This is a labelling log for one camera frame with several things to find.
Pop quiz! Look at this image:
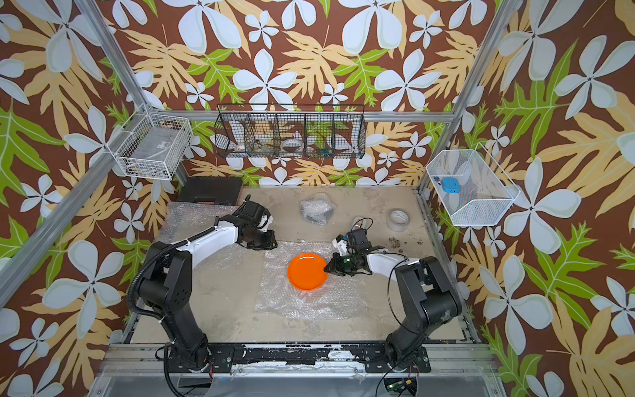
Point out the clear tape roll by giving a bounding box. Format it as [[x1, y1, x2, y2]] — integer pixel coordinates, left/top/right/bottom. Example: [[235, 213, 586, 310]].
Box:
[[386, 208, 410, 233]]

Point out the bubble wrap pile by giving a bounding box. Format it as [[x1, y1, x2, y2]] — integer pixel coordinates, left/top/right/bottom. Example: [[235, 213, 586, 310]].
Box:
[[153, 202, 247, 270]]

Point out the white wire basket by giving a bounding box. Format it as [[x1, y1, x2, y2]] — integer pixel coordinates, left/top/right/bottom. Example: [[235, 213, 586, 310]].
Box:
[[108, 105, 193, 180], [426, 144, 521, 228]]

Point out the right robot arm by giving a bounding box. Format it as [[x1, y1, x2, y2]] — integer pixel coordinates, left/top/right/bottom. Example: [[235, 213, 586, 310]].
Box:
[[324, 228, 462, 369]]

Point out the blue small object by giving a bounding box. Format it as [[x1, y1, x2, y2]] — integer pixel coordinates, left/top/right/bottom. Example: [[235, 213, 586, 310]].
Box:
[[442, 177, 461, 194]]

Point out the black plastic case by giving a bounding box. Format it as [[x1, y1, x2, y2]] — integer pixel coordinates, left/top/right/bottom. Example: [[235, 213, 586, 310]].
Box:
[[177, 176, 243, 206]]

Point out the white wire basket left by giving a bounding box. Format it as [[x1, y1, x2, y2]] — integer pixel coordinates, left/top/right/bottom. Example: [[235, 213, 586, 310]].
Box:
[[108, 105, 193, 180]]

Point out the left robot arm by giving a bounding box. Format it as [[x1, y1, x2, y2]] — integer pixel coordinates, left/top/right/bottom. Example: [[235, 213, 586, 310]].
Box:
[[127, 197, 278, 371]]

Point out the black wire basket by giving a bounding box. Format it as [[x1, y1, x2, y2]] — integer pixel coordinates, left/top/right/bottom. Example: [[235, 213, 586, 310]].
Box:
[[212, 104, 367, 160]]

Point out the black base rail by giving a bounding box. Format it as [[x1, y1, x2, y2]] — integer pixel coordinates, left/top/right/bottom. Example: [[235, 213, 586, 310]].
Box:
[[167, 341, 432, 375]]

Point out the white wire basket right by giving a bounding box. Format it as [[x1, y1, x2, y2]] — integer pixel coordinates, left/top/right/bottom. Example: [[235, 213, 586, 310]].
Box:
[[426, 144, 521, 228]]

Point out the orange dinner plate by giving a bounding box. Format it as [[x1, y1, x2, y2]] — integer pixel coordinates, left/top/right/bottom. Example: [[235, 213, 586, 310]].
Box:
[[287, 252, 327, 291]]

